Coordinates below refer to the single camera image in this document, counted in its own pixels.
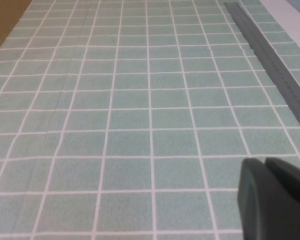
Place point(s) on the green white checked tablecloth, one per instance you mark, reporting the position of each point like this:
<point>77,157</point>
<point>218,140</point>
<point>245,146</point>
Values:
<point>130,125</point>

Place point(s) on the steel ruler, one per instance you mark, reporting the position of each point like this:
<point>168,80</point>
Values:
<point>272,62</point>

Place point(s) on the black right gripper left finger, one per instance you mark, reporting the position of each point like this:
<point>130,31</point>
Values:
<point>270,207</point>

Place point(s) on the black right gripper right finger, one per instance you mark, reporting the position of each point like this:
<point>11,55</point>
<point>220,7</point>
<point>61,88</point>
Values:
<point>290,175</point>

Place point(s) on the cardboard shoe box with window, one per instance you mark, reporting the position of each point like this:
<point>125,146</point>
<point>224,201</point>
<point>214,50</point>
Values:
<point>2,22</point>

